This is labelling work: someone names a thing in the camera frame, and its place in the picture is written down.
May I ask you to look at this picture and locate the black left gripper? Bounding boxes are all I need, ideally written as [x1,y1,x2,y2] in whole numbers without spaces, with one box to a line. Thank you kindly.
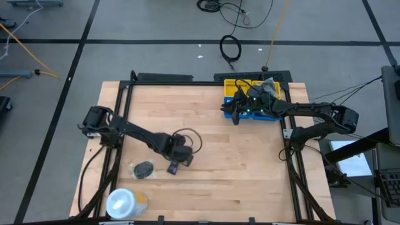
[167,144,195,168]

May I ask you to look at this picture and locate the white yellow wipes canister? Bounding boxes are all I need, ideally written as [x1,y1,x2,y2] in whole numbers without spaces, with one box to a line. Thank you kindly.
[105,187,149,220]

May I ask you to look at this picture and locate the person's foot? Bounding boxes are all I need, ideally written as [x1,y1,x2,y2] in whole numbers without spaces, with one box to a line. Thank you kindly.
[0,17,17,29]

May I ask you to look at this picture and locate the black cart wheel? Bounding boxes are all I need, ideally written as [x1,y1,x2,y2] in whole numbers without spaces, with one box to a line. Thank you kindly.
[0,96,13,113]

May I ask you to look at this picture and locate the black perforated box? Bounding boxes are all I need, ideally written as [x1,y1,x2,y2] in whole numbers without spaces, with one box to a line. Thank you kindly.
[213,70,293,83]

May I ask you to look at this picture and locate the black laptop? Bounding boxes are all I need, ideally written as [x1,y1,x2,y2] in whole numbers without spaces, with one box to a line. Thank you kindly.
[374,142,400,223]

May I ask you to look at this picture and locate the yellow hanging cable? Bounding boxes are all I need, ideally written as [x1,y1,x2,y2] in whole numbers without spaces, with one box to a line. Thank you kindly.
[264,0,291,68]

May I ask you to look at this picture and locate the yellow floor cable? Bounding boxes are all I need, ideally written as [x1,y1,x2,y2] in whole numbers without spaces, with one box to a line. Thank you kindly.
[0,23,60,92]

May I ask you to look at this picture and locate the black desk leg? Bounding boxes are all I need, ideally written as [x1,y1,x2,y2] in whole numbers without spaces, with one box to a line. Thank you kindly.
[323,127,391,188]

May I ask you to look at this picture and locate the black aluminium frame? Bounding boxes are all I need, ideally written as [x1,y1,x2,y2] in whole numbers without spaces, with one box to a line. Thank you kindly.
[73,70,337,224]

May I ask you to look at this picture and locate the grey table foot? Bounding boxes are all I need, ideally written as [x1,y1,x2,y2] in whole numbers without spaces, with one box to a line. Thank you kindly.
[6,0,65,8]
[0,69,33,79]

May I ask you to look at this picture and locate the coiled black cable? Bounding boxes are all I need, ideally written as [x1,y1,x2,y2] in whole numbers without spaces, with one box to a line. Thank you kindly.
[219,34,243,71]

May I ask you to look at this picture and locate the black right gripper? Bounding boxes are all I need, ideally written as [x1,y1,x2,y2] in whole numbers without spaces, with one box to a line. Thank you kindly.
[220,85,278,125]

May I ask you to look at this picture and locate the white sheet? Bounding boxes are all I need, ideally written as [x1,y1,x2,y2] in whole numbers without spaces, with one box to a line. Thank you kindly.
[330,139,373,178]

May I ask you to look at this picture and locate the dark navy tube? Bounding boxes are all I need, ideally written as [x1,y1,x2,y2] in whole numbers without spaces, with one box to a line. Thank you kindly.
[166,159,181,176]

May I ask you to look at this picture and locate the thin black cables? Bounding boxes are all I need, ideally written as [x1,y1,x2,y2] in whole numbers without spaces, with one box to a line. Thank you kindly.
[309,74,384,122]

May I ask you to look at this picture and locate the white floor cable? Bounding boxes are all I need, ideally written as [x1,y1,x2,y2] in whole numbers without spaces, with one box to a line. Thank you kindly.
[0,0,44,62]

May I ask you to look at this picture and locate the yellow plastic basket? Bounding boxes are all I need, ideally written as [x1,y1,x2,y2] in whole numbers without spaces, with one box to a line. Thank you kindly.
[251,79,281,100]
[224,79,253,98]

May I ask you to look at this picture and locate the black flat box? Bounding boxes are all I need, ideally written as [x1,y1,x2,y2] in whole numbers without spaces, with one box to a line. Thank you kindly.
[136,72,194,83]

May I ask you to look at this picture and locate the tangled black cable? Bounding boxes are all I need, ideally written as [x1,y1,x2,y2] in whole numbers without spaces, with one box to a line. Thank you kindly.
[196,0,274,30]

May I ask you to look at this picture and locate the grey panel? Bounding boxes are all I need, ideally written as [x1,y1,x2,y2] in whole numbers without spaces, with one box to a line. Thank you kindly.
[380,64,400,146]

